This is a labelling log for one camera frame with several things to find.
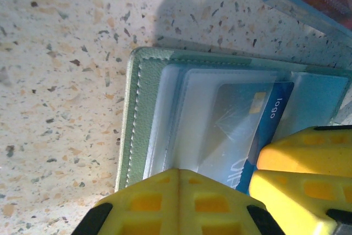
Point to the blue credit card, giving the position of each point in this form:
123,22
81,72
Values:
277,108

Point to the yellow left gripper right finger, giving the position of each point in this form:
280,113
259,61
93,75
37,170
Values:
214,210

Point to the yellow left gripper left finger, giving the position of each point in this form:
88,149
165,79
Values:
145,207

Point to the pale green card holder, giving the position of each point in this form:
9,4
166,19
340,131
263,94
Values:
143,108

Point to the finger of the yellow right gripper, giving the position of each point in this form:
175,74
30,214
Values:
302,204
308,149

